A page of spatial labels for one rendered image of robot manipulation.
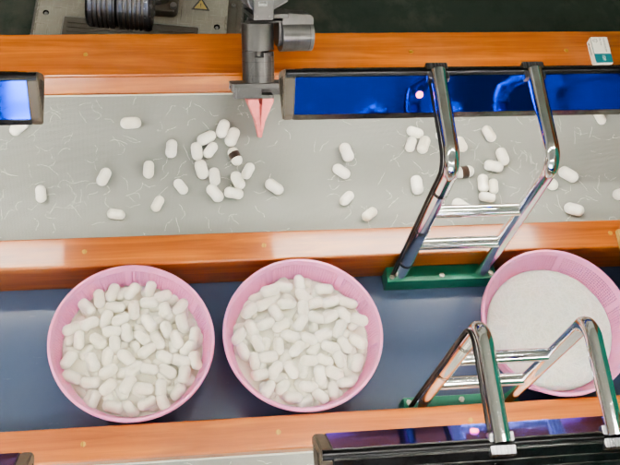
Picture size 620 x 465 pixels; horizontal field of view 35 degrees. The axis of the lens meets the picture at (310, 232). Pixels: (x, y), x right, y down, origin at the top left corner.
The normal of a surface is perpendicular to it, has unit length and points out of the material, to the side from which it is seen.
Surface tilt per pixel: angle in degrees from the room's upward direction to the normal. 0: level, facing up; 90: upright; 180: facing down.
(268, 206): 0
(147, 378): 0
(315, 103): 58
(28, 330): 0
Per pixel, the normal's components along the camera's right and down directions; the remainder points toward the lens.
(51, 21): 0.11, -0.43
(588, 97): 0.14, 0.54
